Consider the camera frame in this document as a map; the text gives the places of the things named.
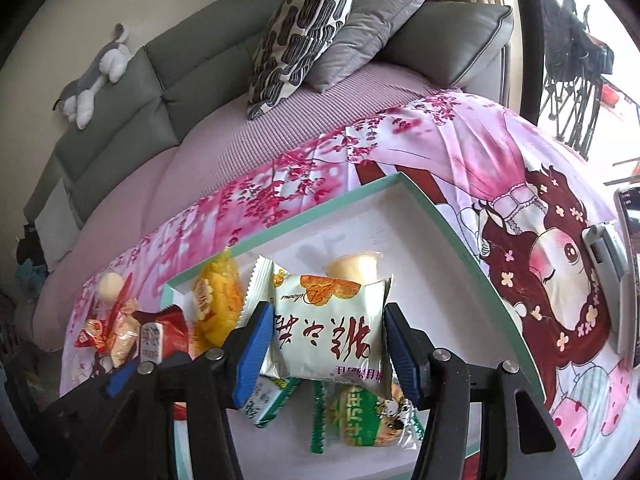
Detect red and white snack packet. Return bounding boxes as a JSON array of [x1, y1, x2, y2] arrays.
[[131, 306, 192, 363]]

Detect black and white patterned pillow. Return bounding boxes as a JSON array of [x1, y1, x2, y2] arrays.
[[246, 0, 356, 121]]

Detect pale yellow wrapped pastry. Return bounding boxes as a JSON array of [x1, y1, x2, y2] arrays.
[[324, 251, 386, 286], [96, 270, 133, 311]]

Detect cream flower-print snack packet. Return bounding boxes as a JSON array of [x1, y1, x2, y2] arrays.
[[260, 269, 396, 401]]

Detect grey phone stand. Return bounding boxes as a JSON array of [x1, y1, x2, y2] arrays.
[[582, 220, 640, 366]]

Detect blue cloth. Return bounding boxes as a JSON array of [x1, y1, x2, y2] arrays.
[[14, 259, 51, 296]]

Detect clothes drying rack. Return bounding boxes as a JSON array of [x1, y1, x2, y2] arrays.
[[540, 0, 616, 156]]

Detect dark clothes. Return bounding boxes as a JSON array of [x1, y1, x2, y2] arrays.
[[14, 222, 48, 268]]

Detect pink ribbed sofa cover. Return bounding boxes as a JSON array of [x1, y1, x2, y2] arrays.
[[32, 57, 441, 353]]

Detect grey and white plush toy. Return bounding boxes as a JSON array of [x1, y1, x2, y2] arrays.
[[52, 22, 135, 128]]

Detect orange clear snack packet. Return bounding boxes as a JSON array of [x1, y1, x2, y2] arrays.
[[105, 300, 143, 368]]

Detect yellow pastry packet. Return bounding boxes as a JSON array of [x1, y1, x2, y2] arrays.
[[192, 249, 273, 358]]

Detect grey sofa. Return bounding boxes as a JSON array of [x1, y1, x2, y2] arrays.
[[22, 0, 516, 221]]

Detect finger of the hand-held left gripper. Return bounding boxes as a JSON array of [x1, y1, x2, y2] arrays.
[[40, 359, 141, 466]]

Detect green and white snack packet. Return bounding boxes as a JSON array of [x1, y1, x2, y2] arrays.
[[239, 375, 301, 429]]

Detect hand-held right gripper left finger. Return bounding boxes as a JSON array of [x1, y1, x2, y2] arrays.
[[75, 301, 275, 480]]

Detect white box with teal rim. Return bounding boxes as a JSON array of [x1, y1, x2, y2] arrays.
[[160, 171, 546, 480]]

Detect pink printed blanket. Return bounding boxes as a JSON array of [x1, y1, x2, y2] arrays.
[[59, 87, 640, 461]]

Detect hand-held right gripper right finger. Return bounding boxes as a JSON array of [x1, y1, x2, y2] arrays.
[[383, 302, 583, 480]]

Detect green clear cracker packet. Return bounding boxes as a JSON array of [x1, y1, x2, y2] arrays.
[[310, 379, 426, 453]]

